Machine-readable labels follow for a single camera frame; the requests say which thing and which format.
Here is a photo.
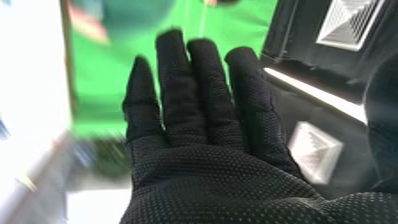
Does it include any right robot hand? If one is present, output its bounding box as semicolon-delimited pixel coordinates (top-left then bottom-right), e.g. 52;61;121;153
119;29;398;224

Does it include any white ceiling vent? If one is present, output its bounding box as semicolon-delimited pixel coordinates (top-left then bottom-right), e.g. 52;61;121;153
286;121;345;185
315;0;387;52

